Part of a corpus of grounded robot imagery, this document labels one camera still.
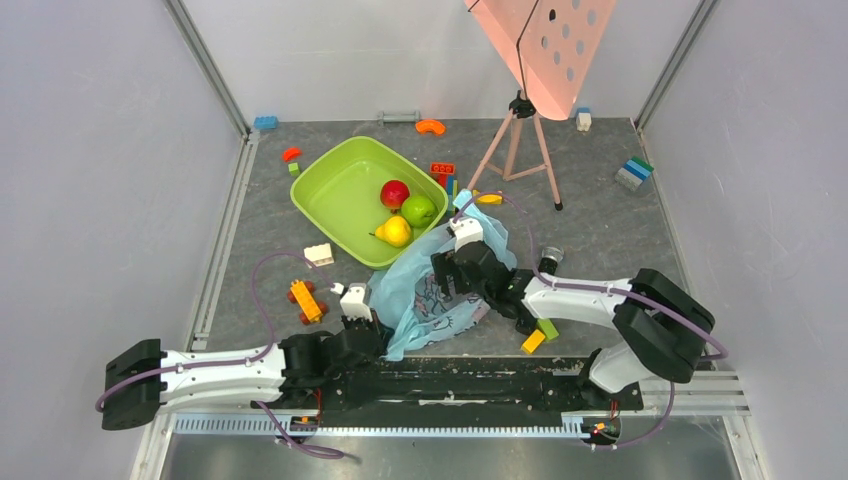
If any light blue printed plastic bag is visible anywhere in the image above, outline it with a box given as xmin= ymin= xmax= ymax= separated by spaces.
xmin=368 ymin=224 xmax=490 ymax=361

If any yellow fake fruit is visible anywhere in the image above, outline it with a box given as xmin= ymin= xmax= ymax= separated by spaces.
xmin=371 ymin=215 xmax=413 ymax=248

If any green fake apple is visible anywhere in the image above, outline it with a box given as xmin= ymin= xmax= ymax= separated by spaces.
xmin=400 ymin=195 xmax=437 ymax=228

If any red fake fruit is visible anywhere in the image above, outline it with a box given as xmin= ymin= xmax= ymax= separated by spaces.
xmin=379 ymin=180 xmax=410 ymax=212

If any lime green plastic tray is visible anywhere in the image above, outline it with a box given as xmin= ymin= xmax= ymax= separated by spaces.
xmin=290 ymin=136 xmax=449 ymax=270

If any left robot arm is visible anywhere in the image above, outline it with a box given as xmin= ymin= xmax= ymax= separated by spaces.
xmin=96 ymin=318 xmax=394 ymax=431

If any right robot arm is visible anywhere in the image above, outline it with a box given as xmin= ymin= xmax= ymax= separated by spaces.
xmin=431 ymin=241 xmax=715 ymax=408

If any yellow arch toy block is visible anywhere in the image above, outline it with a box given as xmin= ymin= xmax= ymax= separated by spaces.
xmin=472 ymin=190 xmax=504 ymax=205

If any black toy microphone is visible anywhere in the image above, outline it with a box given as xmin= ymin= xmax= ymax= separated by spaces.
xmin=538 ymin=246 xmax=565 ymax=276

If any yellow red toy car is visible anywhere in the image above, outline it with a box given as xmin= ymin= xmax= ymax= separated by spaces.
xmin=287 ymin=280 xmax=328 ymax=325

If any green toy block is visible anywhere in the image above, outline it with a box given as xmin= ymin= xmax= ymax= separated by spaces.
xmin=536 ymin=318 xmax=559 ymax=342

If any white toy brick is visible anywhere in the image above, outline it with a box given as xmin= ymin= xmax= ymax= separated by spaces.
xmin=303 ymin=242 xmax=335 ymax=268

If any red blue toy brick stack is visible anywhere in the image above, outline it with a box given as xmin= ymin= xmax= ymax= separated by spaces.
xmin=437 ymin=174 xmax=457 ymax=215

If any orange toy brick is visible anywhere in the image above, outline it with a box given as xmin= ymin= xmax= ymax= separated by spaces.
xmin=429 ymin=162 xmax=456 ymax=175

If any orange arch toy block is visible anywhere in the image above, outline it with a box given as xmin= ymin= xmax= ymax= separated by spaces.
xmin=415 ymin=119 xmax=446 ymax=136

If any pink tripod stand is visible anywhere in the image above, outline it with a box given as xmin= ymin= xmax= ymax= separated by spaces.
xmin=466 ymin=89 xmax=564 ymax=212

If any grey blue green brick stack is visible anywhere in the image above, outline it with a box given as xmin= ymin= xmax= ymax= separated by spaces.
xmin=614 ymin=156 xmax=654 ymax=192

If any white blue small brick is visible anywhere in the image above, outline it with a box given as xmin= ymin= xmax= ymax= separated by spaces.
xmin=575 ymin=107 xmax=592 ymax=132

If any red semicircle toy block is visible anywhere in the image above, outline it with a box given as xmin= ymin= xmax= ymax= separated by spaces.
xmin=281 ymin=147 xmax=302 ymax=163

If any pink perforated board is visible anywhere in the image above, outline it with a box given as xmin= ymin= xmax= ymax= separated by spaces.
xmin=465 ymin=0 xmax=617 ymax=121

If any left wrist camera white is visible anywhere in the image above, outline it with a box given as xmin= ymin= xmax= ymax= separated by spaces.
xmin=330 ymin=282 xmax=374 ymax=322

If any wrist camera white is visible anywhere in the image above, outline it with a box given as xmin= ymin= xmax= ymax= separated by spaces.
xmin=448 ymin=217 xmax=484 ymax=251
xmin=330 ymin=282 xmax=374 ymax=322

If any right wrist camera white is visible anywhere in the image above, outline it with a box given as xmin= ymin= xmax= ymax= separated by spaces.
xmin=448 ymin=217 xmax=484 ymax=251

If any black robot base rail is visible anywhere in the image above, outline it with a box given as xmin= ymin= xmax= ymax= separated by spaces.
xmin=268 ymin=356 xmax=644 ymax=428

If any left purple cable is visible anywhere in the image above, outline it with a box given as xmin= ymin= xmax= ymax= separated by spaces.
xmin=94 ymin=251 xmax=349 ymax=460

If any purple cable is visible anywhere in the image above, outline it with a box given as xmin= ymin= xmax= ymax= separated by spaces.
xmin=94 ymin=251 xmax=349 ymax=460
xmin=452 ymin=192 xmax=730 ymax=452

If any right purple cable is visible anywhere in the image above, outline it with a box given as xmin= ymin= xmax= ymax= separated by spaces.
xmin=452 ymin=192 xmax=730 ymax=452

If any grey metal handle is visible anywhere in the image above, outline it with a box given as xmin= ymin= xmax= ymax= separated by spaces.
xmin=377 ymin=110 xmax=422 ymax=125

